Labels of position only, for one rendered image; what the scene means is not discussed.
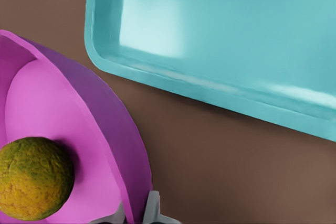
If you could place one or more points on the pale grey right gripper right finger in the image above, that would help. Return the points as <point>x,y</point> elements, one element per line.
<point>153,208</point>

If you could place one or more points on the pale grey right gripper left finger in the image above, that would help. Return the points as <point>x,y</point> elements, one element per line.
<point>115,216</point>

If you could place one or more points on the green-orange round orange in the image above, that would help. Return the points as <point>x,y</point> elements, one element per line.
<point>34,179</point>

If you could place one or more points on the pink round plate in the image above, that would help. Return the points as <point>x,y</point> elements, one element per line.
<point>65,119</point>

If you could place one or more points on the teal rectangular tray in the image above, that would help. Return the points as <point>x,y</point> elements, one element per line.
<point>223,37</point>

